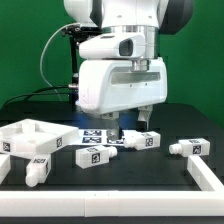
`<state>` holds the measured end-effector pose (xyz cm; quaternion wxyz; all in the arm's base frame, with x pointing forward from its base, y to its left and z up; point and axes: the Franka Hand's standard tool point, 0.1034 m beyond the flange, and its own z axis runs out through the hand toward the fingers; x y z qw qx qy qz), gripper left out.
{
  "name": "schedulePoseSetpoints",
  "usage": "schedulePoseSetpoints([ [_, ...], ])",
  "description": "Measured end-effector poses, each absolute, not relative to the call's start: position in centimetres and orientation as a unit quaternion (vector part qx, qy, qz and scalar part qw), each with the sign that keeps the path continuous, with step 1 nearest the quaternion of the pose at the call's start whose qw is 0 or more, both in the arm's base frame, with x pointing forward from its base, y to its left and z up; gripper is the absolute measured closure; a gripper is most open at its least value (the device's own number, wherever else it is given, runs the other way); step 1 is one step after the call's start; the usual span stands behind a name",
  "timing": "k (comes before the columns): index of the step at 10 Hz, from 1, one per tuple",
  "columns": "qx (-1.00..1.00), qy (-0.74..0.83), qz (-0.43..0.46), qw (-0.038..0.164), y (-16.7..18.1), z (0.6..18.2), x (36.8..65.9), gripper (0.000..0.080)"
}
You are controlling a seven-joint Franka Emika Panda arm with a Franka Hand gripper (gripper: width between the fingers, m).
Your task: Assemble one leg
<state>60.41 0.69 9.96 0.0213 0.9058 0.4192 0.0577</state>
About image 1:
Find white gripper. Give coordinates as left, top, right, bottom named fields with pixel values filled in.
left=79, top=58, right=167, bottom=140

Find white square table top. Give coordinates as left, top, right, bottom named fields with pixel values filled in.
left=0, top=119, right=79, bottom=158

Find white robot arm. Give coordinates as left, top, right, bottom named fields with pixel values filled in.
left=64, top=0, right=194, bottom=140

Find white paper with tags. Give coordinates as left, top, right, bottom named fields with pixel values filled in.
left=72, top=129, right=134, bottom=145

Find white obstacle fence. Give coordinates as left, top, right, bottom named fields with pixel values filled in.
left=0, top=156, right=224, bottom=217

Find white block at left edge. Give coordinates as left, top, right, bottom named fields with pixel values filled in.
left=0, top=154, right=11, bottom=184

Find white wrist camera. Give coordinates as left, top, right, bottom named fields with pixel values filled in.
left=79, top=32, right=146, bottom=59

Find black cables on table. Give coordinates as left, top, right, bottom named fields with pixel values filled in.
left=2, top=85, right=78, bottom=108

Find black camera on stand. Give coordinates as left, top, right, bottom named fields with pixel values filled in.
left=62, top=23, right=101, bottom=104

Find grey camera cable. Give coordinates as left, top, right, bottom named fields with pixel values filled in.
left=39, top=23, right=79, bottom=102

